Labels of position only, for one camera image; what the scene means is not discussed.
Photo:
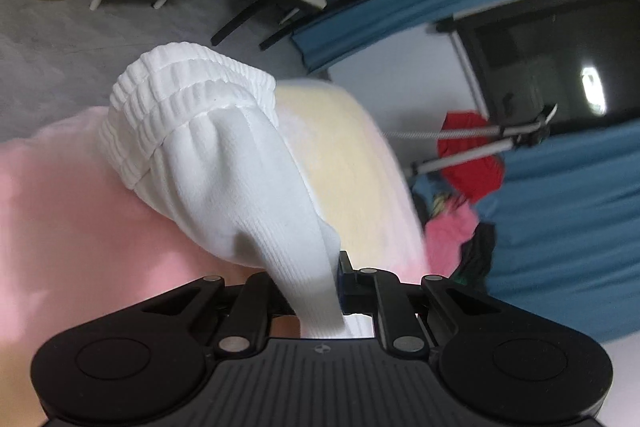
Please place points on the pastel bed blanket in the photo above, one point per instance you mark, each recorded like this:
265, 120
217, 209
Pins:
60, 232

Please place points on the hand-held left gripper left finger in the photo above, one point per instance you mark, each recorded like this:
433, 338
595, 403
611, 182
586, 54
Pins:
260, 299

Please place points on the red cloth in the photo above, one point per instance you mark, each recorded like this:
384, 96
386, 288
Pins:
472, 172

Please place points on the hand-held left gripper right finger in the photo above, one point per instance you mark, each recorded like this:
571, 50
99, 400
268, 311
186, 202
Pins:
346, 279

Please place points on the white ribbed sock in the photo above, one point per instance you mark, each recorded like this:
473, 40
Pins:
225, 167

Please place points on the black cloth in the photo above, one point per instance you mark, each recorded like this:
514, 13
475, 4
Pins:
477, 257

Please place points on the pink cloth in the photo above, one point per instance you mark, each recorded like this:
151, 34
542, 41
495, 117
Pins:
450, 237

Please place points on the dark window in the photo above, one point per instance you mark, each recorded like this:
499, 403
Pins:
540, 57

